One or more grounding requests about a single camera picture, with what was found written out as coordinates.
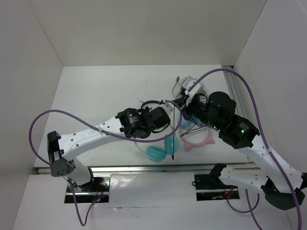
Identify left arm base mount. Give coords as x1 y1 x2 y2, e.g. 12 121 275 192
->
64 174 111 204

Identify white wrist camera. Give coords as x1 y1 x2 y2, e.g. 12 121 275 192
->
181 76 201 106
160 101 174 115

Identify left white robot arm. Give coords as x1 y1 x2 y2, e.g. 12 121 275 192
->
47 106 170 191

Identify black on-ear headphones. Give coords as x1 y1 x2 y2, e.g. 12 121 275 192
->
140 100 160 111

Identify aluminium side rail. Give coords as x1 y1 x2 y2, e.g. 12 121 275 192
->
223 71 248 118

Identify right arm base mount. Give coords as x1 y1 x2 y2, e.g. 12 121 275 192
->
191 173 240 201

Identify aluminium front rail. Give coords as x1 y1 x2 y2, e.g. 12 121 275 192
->
35 163 255 173

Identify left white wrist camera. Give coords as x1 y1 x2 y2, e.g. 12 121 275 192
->
160 101 174 115

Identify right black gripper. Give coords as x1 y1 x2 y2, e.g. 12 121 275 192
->
170 92 221 130

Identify pink blue cat headphones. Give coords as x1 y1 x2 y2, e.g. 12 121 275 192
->
178 118 215 152

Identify teal cat ear headphones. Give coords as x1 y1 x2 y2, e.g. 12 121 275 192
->
134 133 179 162

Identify white grey headset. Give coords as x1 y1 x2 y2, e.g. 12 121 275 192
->
172 76 208 99

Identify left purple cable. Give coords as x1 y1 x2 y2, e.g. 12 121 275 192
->
28 100 182 227

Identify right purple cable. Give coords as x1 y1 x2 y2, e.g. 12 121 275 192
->
188 68 307 230

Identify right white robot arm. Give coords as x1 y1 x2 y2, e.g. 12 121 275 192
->
173 92 307 210

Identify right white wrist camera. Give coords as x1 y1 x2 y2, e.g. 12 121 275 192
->
181 76 201 106

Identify purple cable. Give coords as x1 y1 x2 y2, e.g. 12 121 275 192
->
28 100 182 227
188 68 307 230

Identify black headphone cable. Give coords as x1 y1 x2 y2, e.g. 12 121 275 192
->
167 102 214 161

